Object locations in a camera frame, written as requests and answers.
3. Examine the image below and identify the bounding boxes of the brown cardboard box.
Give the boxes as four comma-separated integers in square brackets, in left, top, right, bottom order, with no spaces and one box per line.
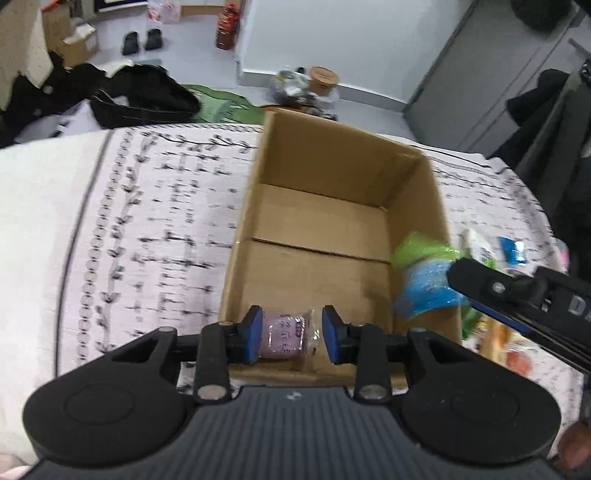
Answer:
[218,110,464,388]

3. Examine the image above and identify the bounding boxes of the black pants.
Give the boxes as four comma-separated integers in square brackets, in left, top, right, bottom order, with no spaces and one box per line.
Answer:
[90,65,201,130]

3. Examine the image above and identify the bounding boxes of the purple snack packet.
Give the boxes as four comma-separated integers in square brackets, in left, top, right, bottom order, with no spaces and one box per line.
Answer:
[256,310,324,363]

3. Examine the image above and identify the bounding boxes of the black hat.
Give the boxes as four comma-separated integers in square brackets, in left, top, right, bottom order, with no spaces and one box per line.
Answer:
[510,0,575,32]

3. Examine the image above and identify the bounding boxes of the green blue snack packet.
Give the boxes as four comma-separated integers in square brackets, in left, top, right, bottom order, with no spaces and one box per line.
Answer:
[390,231,469,321]

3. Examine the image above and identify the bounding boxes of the black jacket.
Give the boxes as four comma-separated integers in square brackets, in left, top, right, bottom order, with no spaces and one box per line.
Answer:
[0,51,112,144]

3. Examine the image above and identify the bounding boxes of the printed white blanket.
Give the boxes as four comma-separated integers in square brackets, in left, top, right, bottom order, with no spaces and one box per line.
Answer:
[0,122,583,467]

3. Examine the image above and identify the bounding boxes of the white cloth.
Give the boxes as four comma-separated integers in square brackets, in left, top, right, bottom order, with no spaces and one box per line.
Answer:
[16,108,93,141]

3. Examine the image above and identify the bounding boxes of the person's right hand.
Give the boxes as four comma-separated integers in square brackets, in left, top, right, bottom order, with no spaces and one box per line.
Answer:
[558,422,591,472]

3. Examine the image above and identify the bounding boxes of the open cardboard box with paper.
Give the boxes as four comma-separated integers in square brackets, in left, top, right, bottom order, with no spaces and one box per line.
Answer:
[60,25,100,68]

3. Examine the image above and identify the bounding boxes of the cream knit garment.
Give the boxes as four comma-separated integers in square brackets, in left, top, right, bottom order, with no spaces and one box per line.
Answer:
[0,0,54,109]

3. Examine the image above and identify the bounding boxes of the green cartoon floor mat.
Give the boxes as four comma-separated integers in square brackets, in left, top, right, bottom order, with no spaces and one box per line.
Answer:
[182,84,264,124]

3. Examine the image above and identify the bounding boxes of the grey door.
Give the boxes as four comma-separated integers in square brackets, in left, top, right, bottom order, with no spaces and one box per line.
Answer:
[404,0,587,160]

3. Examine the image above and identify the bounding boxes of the pink cloth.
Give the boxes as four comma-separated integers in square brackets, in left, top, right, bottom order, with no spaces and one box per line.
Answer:
[556,237,573,275]

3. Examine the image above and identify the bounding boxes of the clear plastic bag with items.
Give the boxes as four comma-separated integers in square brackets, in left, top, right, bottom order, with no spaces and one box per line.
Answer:
[268,69,310,109]

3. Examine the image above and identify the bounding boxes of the pile of snack packets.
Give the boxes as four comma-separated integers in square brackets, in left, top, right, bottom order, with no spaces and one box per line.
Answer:
[462,226,578,379]

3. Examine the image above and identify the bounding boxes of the brown paper tub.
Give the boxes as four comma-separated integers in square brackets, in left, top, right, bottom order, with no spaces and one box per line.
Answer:
[307,66,340,95]

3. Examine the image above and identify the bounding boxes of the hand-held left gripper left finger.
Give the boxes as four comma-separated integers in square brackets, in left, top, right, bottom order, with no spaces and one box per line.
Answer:
[99,305,265,403]

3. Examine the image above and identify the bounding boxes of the clear plastic container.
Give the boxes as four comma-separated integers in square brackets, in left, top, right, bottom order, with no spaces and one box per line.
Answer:
[300,88,342,121]

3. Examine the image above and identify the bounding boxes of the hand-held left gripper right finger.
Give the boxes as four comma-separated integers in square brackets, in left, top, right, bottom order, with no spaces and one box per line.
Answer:
[322,305,477,402]

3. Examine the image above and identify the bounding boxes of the red oil bottle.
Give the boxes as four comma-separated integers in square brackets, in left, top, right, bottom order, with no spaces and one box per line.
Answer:
[216,4,239,51]

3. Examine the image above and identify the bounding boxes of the pink white plastic bag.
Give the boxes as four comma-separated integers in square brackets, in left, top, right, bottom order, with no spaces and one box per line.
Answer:
[147,0,182,25]

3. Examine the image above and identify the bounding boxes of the black hanging coat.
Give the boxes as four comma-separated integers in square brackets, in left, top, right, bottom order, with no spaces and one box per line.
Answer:
[492,69,591,222]

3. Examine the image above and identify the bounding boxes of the tall cardboard box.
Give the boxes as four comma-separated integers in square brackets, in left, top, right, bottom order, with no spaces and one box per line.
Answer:
[41,4,75,47]

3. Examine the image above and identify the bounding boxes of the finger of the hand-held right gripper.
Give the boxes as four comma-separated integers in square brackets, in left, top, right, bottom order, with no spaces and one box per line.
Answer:
[445,258,549,320]
[467,300,591,374]

